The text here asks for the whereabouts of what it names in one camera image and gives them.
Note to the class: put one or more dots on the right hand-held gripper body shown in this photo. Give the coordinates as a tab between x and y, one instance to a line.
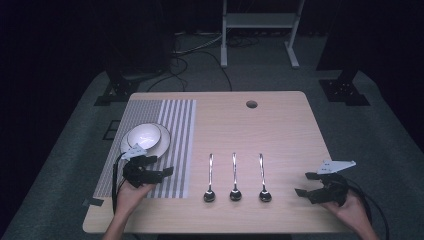
333	191

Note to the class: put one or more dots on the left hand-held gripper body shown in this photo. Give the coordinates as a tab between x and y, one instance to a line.
136	175

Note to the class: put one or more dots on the person's left hand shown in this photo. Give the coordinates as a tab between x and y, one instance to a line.
128	198

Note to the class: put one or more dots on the person's right hand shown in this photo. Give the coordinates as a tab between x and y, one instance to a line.
353	213

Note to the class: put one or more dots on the white plate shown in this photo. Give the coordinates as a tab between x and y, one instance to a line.
164	142

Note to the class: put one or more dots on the white bowl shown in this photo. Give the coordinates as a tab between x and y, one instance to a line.
144	136

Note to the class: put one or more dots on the grey striped placemat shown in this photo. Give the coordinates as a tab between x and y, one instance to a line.
180	140

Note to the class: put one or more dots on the metal spoon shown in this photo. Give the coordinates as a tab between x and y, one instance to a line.
209	195
265	195
235	194

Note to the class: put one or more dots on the dark tape strip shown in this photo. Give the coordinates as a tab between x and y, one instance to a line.
93	202

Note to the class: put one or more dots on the black stand base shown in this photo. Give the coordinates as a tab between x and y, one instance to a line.
345	91
116	91

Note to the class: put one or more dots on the white metal stand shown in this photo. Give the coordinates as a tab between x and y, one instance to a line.
260	20

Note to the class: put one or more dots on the dark floor socket frame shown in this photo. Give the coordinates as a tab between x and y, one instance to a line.
111	130

